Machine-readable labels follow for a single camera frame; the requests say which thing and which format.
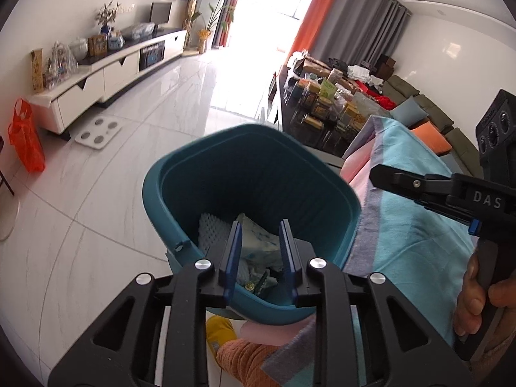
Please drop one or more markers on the brown framed box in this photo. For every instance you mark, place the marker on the brown framed box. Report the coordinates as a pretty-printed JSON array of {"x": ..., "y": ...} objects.
[{"x": 98, "y": 45}]

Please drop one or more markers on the yellow slipper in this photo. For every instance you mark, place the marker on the yellow slipper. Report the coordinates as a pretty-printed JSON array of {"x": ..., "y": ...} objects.
[{"x": 219, "y": 330}]

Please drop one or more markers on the white clothes pile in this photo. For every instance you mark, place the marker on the white clothes pile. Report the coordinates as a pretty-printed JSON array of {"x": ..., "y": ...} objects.
[{"x": 358, "y": 72}]

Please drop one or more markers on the white and black TV cabinet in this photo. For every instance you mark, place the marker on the white and black TV cabinet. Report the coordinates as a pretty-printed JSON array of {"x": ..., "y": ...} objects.
[{"x": 117, "y": 72}]

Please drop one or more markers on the striped curtain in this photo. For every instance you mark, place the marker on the striped curtain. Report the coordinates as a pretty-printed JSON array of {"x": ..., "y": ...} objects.
[{"x": 232, "y": 4}]

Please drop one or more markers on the person's right hand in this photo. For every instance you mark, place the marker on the person's right hand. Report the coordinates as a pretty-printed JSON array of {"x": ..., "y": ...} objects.
[{"x": 469, "y": 294}]

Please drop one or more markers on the white jar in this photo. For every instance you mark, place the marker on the white jar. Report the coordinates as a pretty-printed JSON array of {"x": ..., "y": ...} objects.
[{"x": 78, "y": 47}]

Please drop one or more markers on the teal patterned tablecloth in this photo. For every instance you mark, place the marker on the teal patterned tablecloth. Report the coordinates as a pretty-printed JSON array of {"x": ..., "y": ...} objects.
[{"x": 403, "y": 242}]

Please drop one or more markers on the white bathroom scale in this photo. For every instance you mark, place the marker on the white bathroom scale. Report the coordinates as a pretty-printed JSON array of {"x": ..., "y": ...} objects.
[{"x": 98, "y": 129}]

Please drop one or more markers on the black monitor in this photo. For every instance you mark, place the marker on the black monitor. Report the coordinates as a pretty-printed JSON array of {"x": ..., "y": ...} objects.
[{"x": 160, "y": 11}]

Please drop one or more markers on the brown cardboard boxes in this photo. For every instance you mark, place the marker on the brown cardboard boxes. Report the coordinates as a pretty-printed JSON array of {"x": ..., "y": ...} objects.
[{"x": 387, "y": 65}]

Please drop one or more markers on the small plant in blue vase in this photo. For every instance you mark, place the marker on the small plant in blue vase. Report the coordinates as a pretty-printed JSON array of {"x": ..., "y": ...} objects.
[{"x": 107, "y": 16}]

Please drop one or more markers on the teal plastic bin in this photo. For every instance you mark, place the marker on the teal plastic bin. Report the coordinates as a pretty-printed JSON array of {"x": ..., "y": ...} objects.
[{"x": 258, "y": 169}]

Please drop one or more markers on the clear bag of small goods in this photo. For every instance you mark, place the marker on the clear bag of small goods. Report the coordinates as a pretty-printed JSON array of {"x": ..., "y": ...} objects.
[{"x": 60, "y": 64}]

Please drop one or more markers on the white foam net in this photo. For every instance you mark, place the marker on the white foam net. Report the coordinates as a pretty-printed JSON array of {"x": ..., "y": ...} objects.
[{"x": 209, "y": 229}]

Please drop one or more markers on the orange cushion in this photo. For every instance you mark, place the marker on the orange cushion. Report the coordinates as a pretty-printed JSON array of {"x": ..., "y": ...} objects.
[{"x": 432, "y": 137}]

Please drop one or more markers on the tall leafy plant yellow pot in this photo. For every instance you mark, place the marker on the tall leafy plant yellow pot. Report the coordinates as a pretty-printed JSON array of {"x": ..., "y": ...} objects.
[{"x": 215, "y": 12}]

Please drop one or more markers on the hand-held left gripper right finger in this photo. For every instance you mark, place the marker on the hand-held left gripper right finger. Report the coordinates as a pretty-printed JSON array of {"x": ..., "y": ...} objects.
[{"x": 287, "y": 250}]

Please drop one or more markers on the black bag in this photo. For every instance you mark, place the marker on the black bag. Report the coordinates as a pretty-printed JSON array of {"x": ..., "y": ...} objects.
[{"x": 338, "y": 64}]

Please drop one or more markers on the blue and white teapot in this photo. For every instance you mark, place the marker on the blue and white teapot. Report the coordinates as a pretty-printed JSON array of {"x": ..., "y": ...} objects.
[{"x": 116, "y": 40}]

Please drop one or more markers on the orange and grey curtain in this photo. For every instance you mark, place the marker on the orange and grey curtain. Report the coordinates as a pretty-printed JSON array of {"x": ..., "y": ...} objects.
[{"x": 354, "y": 16}]

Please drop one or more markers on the person's right forearm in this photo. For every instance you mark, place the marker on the person's right forearm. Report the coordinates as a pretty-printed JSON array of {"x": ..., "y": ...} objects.
[{"x": 498, "y": 365}]

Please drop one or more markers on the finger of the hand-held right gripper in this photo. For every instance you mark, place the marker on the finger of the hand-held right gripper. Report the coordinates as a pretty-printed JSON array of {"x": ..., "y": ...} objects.
[
  {"x": 403, "y": 180},
  {"x": 443, "y": 211}
]

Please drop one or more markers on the tall patterned box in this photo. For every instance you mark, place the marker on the tall patterned box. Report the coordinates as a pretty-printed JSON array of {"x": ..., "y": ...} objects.
[{"x": 37, "y": 70}]

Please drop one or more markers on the red cloth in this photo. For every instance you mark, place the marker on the red cloth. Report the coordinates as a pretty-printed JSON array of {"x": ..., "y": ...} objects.
[{"x": 379, "y": 97}]

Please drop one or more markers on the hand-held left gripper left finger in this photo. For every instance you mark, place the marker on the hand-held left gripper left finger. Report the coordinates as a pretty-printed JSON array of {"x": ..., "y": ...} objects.
[{"x": 236, "y": 250}]

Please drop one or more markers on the cluttered coffee table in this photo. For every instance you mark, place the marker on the cluttered coffee table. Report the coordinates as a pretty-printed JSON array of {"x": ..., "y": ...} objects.
[{"x": 322, "y": 100}]

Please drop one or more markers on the clear plastic bag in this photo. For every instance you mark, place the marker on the clear plastic bag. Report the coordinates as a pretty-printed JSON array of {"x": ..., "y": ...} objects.
[{"x": 139, "y": 30}]

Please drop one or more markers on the green sofa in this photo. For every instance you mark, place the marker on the green sofa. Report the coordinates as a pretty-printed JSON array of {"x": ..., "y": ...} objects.
[{"x": 435, "y": 107}]

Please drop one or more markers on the red plastic bag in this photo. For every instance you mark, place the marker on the red plastic bag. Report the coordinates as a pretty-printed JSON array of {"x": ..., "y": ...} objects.
[{"x": 26, "y": 141}]

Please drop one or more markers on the small blue cushion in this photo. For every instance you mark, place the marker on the small blue cushion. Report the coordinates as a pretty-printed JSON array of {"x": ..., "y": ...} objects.
[{"x": 411, "y": 111}]

